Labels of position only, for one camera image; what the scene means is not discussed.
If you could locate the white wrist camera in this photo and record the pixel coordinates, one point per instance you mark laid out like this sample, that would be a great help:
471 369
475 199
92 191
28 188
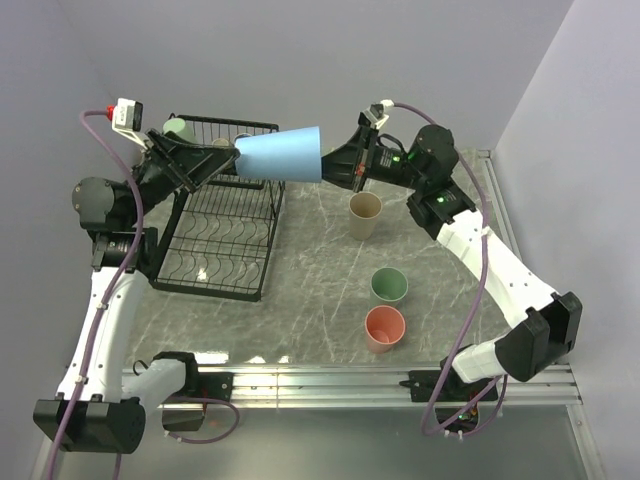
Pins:
126 120
378 113

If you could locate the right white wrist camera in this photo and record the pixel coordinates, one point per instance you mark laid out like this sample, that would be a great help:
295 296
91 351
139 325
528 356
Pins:
378 113

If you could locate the olive ceramic mug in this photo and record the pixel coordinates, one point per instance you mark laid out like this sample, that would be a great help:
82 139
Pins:
221 142

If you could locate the blue plastic cup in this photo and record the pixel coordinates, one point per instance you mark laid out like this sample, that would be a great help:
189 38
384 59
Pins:
293 155

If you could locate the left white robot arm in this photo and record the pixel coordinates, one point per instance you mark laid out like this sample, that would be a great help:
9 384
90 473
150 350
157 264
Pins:
94 408

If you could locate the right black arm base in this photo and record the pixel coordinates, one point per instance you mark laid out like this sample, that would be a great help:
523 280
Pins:
422 384

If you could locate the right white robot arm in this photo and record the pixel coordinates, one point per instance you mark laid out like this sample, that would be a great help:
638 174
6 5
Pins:
543 323

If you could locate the large green plastic cup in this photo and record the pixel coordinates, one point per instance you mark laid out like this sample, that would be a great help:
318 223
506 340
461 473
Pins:
388 286

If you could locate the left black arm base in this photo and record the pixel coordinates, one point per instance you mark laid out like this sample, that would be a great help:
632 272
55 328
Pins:
214 385

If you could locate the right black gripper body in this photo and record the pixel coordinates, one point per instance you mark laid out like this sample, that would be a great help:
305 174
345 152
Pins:
367 152

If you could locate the small green plastic cup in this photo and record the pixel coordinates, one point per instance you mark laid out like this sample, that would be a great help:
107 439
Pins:
180 128

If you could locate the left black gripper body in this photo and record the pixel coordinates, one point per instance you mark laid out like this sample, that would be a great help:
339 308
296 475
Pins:
156 179

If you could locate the black wire dish rack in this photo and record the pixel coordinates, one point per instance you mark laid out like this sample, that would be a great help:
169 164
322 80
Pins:
217 242

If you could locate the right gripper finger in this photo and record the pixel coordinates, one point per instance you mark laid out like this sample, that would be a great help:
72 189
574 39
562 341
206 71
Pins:
350 151
339 171

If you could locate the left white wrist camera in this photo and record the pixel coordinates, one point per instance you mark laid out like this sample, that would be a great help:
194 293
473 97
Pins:
126 120

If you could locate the pink plastic cup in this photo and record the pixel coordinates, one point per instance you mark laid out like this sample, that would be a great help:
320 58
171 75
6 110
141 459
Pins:
384 327

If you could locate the aluminium mounting rail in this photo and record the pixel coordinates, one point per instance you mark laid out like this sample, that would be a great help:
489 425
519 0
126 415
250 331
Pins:
371 386

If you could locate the beige plastic cup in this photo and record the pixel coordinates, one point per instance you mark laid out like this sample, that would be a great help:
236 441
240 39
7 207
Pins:
364 210

